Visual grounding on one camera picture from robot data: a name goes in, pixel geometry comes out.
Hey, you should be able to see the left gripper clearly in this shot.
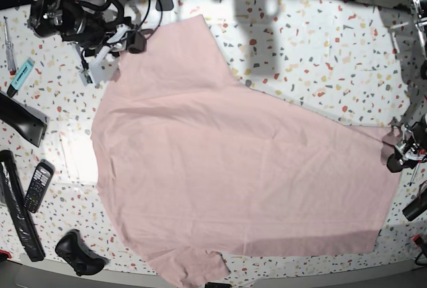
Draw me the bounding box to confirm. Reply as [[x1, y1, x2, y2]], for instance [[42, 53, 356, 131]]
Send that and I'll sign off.
[[386, 121, 426, 173]]

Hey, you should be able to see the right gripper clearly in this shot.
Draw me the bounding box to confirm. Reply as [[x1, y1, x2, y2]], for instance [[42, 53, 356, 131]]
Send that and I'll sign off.
[[79, 24, 147, 60]]

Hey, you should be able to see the pink T-shirt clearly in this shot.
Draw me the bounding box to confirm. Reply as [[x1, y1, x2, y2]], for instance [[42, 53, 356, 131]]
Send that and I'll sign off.
[[91, 16, 399, 287]]

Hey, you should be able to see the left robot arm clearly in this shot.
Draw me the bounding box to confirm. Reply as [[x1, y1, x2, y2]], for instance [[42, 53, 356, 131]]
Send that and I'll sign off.
[[387, 0, 426, 173]]

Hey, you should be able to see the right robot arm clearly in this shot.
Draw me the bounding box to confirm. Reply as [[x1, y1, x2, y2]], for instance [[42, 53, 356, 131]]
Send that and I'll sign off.
[[28, 0, 147, 58]]

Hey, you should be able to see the small red black clip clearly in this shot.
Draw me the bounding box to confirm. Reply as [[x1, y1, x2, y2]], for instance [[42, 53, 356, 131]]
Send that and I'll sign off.
[[412, 234, 424, 246]]

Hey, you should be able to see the turquoise highlighter marker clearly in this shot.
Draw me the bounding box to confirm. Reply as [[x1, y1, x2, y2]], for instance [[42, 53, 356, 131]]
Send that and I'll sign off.
[[7, 58, 35, 98]]

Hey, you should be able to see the black remote control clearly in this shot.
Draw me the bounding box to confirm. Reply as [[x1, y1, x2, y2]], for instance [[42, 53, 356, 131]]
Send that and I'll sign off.
[[24, 159, 55, 213]]

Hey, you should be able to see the long black wrapped bar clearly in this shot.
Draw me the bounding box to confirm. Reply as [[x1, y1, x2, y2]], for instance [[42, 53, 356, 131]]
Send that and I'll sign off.
[[1, 150, 45, 262]]

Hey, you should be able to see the black game controller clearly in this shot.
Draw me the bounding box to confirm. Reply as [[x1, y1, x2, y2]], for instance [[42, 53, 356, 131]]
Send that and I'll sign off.
[[55, 229, 109, 277]]

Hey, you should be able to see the red clamp at left edge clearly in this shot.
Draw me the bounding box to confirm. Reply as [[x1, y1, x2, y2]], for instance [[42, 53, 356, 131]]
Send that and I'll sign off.
[[0, 250, 11, 263]]

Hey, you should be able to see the red handle screwdriver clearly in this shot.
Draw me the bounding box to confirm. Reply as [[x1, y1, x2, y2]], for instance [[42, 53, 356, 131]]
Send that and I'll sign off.
[[409, 162, 420, 187]]

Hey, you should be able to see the black cable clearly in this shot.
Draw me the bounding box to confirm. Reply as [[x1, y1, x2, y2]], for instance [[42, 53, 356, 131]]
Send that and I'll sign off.
[[119, 0, 164, 37]]

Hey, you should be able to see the black cylinder with wires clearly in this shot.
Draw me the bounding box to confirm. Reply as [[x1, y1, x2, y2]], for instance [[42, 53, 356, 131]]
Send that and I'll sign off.
[[402, 181, 426, 221]]

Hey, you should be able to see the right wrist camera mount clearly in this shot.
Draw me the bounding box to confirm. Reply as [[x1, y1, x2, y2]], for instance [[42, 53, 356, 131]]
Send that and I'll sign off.
[[80, 46, 109, 85]]

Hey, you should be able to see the clear handle screwdriver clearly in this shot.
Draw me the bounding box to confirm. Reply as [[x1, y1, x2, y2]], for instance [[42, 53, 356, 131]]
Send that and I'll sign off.
[[4, 17, 17, 75]]

